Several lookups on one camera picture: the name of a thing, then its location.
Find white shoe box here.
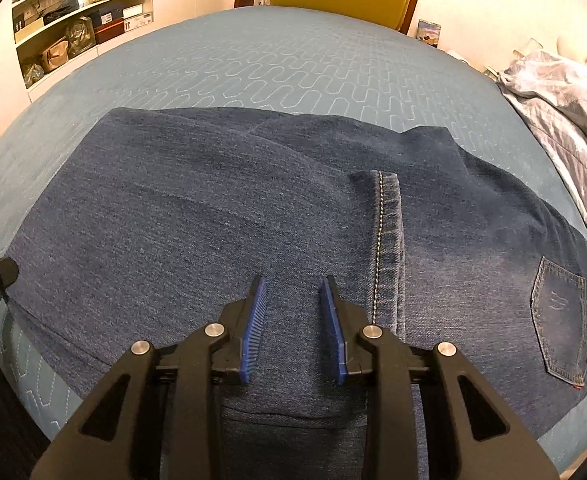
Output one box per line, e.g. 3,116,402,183
124,5,152,29

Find bed with blue sheet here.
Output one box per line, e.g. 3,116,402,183
0,5,587,476

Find olive green bag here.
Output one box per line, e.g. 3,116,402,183
66,16,97,58

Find blue denim pants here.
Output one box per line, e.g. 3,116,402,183
4,107,587,480

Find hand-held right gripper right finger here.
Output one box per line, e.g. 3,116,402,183
319,275,559,480

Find black handbag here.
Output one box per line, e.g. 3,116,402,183
41,2,82,26

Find light blue starred duvet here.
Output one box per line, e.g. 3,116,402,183
493,50,587,281

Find dark brown box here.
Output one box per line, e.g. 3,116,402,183
94,17,125,44

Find tan handbag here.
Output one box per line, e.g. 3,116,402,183
44,40,69,72

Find small yellowish bag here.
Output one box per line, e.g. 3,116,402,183
21,62,44,88

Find small blue printed box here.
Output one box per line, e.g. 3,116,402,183
416,19,441,50

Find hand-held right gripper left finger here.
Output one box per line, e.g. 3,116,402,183
30,275,269,480

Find white wall shelf unit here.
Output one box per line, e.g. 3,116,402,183
11,0,154,92

